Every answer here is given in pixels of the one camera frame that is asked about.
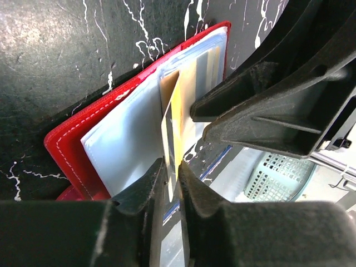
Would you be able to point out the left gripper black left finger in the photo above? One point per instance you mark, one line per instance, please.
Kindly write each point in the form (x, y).
(122, 231)

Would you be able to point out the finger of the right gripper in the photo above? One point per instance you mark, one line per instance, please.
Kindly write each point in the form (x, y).
(299, 32)

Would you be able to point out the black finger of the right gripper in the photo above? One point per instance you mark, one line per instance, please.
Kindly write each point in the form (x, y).
(291, 116)

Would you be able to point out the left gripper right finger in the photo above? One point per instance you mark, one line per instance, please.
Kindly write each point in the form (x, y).
(217, 232)

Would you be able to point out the red leather card holder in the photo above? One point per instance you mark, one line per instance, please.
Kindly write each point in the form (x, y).
(111, 143)

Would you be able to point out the grey perforated basket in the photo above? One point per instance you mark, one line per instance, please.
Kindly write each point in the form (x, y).
(278, 178)

